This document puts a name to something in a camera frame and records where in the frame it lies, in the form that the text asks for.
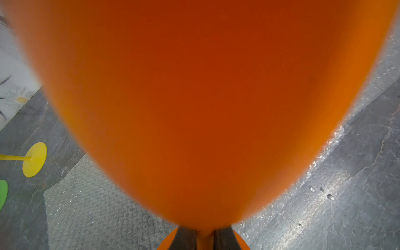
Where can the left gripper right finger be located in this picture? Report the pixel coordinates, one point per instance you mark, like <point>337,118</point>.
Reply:
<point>225,239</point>

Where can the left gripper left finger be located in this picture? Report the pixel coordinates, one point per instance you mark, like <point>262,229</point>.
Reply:
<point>184,239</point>

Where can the orange glass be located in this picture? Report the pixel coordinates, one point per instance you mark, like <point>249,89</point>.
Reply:
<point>203,112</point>

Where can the yellow glass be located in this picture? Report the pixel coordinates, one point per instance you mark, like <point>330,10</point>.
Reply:
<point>34,160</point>

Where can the green plastic wine glass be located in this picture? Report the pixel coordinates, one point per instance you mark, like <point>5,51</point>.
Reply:
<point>3,192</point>

